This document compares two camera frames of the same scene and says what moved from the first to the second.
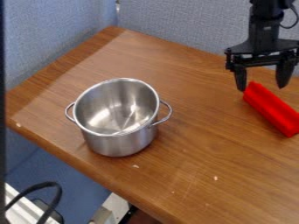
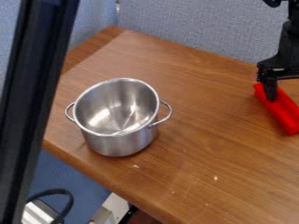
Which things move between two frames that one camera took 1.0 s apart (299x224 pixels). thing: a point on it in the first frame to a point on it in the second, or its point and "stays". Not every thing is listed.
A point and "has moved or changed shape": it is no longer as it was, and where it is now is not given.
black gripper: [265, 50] to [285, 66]
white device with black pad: [28, 212] stays
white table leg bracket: [112, 211] stays
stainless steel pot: [118, 112] stays
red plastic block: [273, 108] has moved or changed shape
